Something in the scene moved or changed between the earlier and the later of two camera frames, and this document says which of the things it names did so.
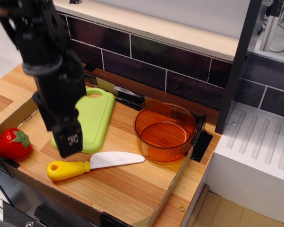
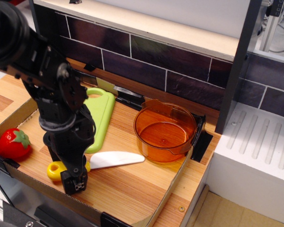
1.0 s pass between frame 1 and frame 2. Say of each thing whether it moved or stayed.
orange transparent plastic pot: stayed
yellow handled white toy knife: stayed
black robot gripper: moved
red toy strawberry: stayed
